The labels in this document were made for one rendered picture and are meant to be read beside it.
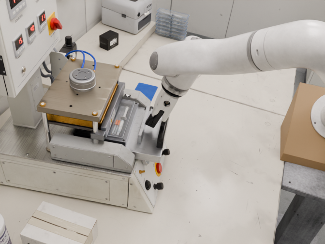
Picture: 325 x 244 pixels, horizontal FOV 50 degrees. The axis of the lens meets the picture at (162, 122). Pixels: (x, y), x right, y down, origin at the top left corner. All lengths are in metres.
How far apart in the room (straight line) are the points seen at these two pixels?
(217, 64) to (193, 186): 0.59
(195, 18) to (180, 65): 2.80
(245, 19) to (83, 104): 2.68
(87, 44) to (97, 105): 0.96
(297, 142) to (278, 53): 0.81
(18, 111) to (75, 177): 0.28
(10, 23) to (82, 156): 0.41
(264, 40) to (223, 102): 0.98
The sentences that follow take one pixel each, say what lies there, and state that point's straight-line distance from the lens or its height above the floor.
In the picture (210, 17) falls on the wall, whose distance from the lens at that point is 3.60.
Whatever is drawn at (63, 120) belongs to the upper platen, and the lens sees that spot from 1.08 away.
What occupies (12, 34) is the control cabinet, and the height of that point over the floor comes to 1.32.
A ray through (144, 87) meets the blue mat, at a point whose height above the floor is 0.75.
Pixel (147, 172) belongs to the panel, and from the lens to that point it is 1.19.
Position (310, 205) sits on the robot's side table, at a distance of 1.80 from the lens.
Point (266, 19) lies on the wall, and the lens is 3.52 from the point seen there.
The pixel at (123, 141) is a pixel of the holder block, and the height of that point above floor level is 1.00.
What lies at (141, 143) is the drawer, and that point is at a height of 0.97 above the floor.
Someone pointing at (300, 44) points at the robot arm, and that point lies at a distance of 0.70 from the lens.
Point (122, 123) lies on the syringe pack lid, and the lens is 1.12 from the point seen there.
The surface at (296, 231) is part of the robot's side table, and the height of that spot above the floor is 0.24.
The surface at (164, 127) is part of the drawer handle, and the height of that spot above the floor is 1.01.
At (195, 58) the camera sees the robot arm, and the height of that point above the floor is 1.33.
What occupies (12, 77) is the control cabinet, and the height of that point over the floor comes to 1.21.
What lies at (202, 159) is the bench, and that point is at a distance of 1.40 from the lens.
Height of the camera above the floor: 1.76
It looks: 41 degrees down
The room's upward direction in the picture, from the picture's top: 7 degrees clockwise
